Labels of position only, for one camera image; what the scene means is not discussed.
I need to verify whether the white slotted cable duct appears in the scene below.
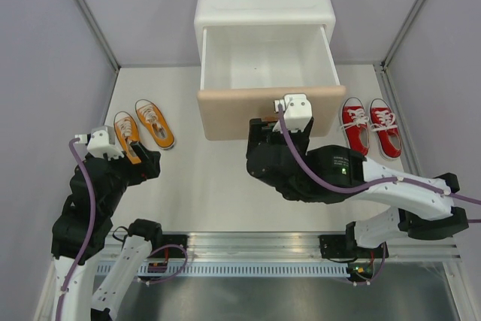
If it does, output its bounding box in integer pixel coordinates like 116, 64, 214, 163
95, 263, 350, 278

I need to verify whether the left aluminium frame post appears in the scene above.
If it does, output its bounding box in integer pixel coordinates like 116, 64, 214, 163
73, 0, 121, 74

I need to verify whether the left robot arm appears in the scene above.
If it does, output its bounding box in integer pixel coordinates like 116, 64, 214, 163
51, 139, 164, 320

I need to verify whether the red sneaker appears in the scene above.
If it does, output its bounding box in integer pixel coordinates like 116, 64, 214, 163
340, 97, 370, 156
369, 98, 402, 159

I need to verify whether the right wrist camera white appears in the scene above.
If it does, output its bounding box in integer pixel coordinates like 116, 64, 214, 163
274, 93, 313, 133

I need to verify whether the orange sneaker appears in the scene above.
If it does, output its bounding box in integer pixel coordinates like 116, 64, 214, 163
113, 111, 141, 164
135, 99, 175, 150

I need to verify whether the right aluminium frame post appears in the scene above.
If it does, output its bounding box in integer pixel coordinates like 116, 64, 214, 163
374, 0, 428, 175

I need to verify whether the red sneaker right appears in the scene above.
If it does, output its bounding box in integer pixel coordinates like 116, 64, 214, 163
369, 98, 402, 159

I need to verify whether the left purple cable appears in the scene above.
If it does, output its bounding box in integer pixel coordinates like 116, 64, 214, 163
56, 138, 98, 321

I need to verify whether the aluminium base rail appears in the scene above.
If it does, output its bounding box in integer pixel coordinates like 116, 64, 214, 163
101, 231, 463, 266

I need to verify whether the purple cable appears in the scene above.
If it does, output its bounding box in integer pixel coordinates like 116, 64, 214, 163
277, 104, 481, 223
56, 138, 98, 321

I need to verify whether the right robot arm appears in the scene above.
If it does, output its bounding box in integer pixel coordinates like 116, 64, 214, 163
246, 119, 469, 259

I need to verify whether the beige top drawer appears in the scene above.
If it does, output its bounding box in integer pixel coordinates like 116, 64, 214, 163
197, 25, 346, 141

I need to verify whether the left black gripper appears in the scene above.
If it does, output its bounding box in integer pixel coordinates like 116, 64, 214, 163
101, 139, 161, 213

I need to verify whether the red sneaker left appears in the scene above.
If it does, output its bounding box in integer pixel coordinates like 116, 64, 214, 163
340, 97, 370, 156

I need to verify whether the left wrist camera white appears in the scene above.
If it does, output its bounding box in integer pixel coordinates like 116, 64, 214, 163
75, 126, 125, 160

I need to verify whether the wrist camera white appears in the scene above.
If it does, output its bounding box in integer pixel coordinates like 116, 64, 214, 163
75, 126, 125, 160
274, 93, 313, 133

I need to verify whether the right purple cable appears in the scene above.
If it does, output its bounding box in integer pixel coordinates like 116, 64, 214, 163
277, 104, 481, 223

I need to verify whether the aluminium frame post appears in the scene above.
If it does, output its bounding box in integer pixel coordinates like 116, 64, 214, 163
374, 0, 428, 175
73, 0, 121, 74

